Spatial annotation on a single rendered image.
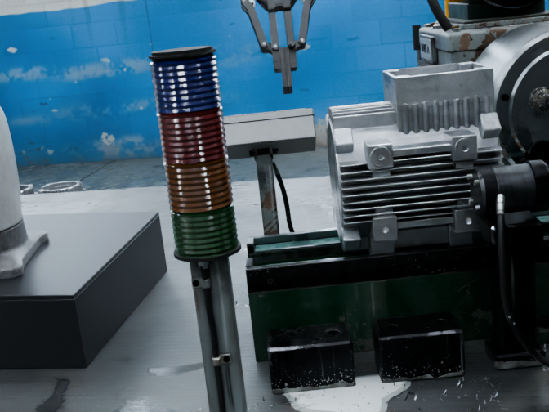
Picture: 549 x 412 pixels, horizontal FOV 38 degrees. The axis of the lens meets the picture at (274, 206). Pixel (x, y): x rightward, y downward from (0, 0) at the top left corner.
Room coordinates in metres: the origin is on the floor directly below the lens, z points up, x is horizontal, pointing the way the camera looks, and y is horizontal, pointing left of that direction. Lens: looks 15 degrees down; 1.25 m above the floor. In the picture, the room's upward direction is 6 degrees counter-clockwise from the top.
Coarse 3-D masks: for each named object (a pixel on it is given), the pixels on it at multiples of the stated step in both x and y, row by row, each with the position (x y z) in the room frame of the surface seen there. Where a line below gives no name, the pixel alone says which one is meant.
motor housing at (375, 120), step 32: (352, 128) 0.97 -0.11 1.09; (384, 128) 0.97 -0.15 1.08; (352, 160) 0.94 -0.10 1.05; (416, 160) 0.94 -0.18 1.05; (448, 160) 0.93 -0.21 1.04; (480, 160) 0.92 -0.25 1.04; (352, 192) 0.93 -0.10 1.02; (384, 192) 0.92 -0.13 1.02; (416, 192) 0.93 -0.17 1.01; (448, 192) 0.92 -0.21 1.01; (352, 224) 0.94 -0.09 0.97; (416, 224) 0.92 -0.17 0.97; (448, 224) 0.96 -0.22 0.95
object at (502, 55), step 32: (512, 32) 1.36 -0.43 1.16; (544, 32) 1.23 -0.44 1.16; (480, 64) 1.35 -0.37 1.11; (512, 64) 1.22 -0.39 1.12; (544, 64) 1.22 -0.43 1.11; (512, 96) 1.22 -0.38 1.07; (544, 96) 1.18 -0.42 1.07; (512, 128) 1.22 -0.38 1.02; (544, 128) 1.22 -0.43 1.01; (512, 160) 1.22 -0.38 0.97; (544, 160) 1.21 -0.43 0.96
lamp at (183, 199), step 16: (224, 160) 0.70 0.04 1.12; (176, 176) 0.69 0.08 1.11; (192, 176) 0.68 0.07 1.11; (208, 176) 0.69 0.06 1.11; (224, 176) 0.70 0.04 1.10; (176, 192) 0.69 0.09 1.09; (192, 192) 0.68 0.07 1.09; (208, 192) 0.68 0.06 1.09; (224, 192) 0.69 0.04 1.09; (176, 208) 0.69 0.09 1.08; (192, 208) 0.68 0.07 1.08; (208, 208) 0.68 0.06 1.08
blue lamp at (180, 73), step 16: (160, 64) 0.69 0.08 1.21; (176, 64) 0.68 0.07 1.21; (192, 64) 0.69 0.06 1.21; (208, 64) 0.69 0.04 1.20; (160, 80) 0.69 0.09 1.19; (176, 80) 0.68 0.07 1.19; (192, 80) 0.68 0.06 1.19; (208, 80) 0.69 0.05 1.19; (160, 96) 0.69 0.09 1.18; (176, 96) 0.68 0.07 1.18; (192, 96) 0.68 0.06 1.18; (208, 96) 0.69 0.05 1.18; (160, 112) 0.69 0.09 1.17; (176, 112) 0.68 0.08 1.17; (192, 112) 0.68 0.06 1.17
